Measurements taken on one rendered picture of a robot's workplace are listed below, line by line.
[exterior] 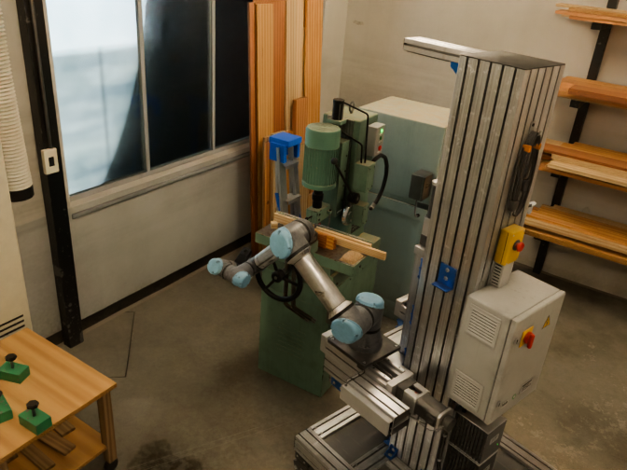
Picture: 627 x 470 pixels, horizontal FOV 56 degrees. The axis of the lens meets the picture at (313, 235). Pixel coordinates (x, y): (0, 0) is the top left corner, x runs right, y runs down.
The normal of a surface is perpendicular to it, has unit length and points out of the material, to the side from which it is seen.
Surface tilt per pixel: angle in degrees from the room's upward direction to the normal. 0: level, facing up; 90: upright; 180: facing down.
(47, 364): 0
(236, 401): 0
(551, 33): 90
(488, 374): 90
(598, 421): 0
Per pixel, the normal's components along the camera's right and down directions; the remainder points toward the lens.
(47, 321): 0.83, 0.31
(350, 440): 0.07, -0.89
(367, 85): -0.56, 0.33
